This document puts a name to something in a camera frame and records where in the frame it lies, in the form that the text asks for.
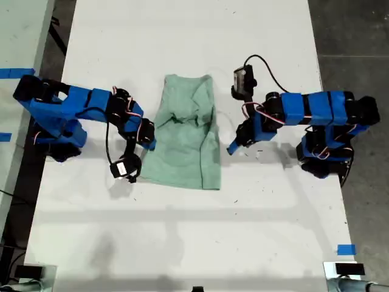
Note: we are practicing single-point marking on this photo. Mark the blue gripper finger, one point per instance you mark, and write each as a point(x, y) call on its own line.
point(238, 148)
point(233, 147)
point(150, 148)
point(150, 143)

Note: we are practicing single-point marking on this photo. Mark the pale green T-shirt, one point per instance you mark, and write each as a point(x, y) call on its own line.
point(182, 158)

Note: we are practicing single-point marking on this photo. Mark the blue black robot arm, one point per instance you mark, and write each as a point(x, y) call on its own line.
point(316, 109)
point(76, 103)

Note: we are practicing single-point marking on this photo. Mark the short blue tape strip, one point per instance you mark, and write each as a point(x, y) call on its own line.
point(5, 137)

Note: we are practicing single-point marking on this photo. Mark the small black box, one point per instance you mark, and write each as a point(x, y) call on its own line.
point(349, 269)
point(28, 271)
point(197, 289)

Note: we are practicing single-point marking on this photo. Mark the long blue tape strip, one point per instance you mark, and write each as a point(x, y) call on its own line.
point(12, 73)

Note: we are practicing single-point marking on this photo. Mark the squarish blue tape piece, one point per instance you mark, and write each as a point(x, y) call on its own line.
point(346, 250)

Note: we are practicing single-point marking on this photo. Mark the grey metal tube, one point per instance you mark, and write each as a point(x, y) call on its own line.
point(349, 286)
point(21, 286)

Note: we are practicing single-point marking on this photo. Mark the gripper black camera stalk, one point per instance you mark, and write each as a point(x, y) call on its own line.
point(130, 146)
point(249, 100)

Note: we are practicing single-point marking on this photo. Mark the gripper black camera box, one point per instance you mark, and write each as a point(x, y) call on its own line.
point(243, 80)
point(119, 169)

